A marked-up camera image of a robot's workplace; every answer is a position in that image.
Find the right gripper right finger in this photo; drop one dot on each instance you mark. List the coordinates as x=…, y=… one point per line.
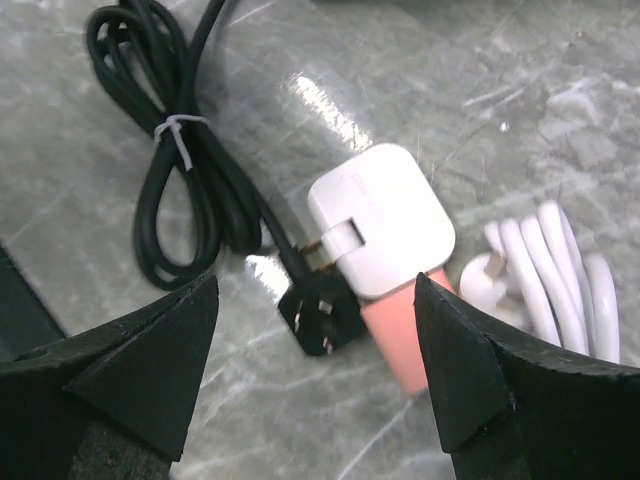
x=510, y=406

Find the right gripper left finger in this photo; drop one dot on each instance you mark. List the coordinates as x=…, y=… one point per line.
x=114, y=402

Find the white square charger plug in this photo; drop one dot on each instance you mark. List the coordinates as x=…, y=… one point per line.
x=380, y=221

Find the pink square adapter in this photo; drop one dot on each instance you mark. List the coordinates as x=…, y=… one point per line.
x=391, y=322

